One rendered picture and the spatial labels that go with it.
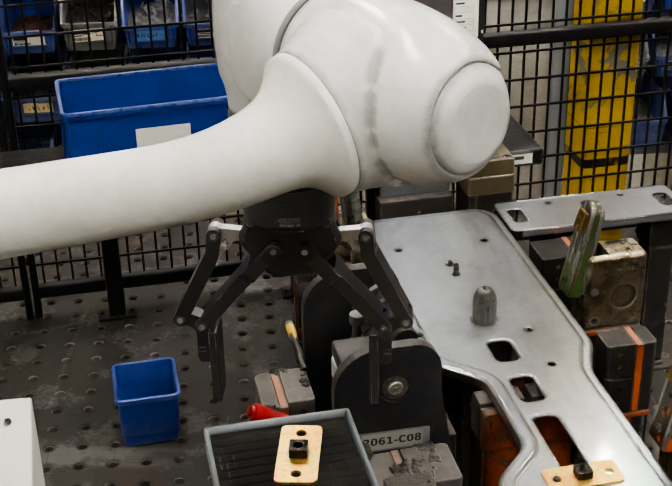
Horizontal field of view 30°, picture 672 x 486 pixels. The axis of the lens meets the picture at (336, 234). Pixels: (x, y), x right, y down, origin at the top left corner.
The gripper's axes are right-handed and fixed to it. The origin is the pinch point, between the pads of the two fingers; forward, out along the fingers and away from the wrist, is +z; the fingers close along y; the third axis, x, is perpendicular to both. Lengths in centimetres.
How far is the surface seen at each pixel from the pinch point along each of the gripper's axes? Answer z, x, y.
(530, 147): 20, 101, 30
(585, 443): 23.7, 24.3, 29.7
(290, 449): 6.7, -0.6, -0.7
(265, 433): 7.9, 3.3, -3.4
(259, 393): 16.4, 22.4, -6.4
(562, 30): 8, 126, 37
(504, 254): 24, 69, 24
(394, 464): 16.4, 10.2, 8.5
